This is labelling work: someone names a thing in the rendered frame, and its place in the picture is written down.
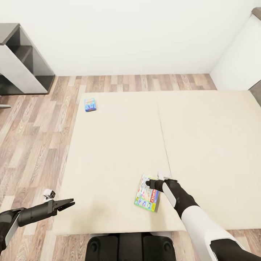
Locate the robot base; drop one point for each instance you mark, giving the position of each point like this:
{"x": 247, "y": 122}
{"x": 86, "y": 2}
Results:
{"x": 131, "y": 246}

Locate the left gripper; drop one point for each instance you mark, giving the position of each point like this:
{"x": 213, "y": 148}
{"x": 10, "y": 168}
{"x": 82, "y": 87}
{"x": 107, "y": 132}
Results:
{"x": 49, "y": 209}

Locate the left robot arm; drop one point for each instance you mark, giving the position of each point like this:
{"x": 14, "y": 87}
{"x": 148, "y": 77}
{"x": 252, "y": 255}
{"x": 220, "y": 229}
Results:
{"x": 12, "y": 219}

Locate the board game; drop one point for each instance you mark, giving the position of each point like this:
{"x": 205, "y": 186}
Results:
{"x": 146, "y": 197}
{"x": 89, "y": 104}

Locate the bed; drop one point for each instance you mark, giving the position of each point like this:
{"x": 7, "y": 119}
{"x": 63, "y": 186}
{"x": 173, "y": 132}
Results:
{"x": 207, "y": 140}

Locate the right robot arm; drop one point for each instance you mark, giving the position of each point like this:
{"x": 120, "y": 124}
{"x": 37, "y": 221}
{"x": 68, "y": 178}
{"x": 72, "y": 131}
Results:
{"x": 211, "y": 241}

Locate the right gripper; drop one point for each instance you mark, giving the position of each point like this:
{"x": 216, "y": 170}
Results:
{"x": 154, "y": 184}

